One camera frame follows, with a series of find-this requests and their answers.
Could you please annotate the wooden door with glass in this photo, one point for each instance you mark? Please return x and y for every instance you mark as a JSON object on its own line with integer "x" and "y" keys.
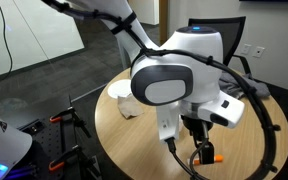
{"x": 164, "y": 16}

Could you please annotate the white wall plate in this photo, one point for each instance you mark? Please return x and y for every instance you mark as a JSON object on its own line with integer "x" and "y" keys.
{"x": 259, "y": 51}

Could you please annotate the orange glue stick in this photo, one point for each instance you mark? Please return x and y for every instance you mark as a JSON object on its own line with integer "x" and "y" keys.
{"x": 219, "y": 158}

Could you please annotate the black orange bar clamp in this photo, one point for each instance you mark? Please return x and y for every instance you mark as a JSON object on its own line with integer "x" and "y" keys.
{"x": 64, "y": 156}
{"x": 62, "y": 115}

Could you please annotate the white wall outlet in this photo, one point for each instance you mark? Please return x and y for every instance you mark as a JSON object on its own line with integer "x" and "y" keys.
{"x": 246, "y": 49}

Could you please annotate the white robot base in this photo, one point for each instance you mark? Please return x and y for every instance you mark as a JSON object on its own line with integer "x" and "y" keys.
{"x": 4, "y": 143}

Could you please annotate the crumpled brown paper napkin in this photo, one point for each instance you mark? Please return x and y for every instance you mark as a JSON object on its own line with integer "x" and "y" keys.
{"x": 129, "y": 108}

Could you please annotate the black mesh office chair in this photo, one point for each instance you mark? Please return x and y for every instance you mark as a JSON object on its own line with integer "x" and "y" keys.
{"x": 234, "y": 33}

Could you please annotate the black mounting bracket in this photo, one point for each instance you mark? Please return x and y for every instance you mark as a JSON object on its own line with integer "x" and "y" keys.
{"x": 34, "y": 126}

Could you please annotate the black perforated mounting table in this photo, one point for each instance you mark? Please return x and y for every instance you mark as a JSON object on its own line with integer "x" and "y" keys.
{"x": 50, "y": 140}

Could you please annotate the white paper plate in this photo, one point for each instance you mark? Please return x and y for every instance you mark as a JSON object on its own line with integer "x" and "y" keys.
{"x": 117, "y": 89}

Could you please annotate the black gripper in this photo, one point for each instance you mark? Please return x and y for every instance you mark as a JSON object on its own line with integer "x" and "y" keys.
{"x": 195, "y": 125}

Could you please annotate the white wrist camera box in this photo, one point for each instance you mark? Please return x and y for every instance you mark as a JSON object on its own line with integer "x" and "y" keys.
{"x": 167, "y": 123}

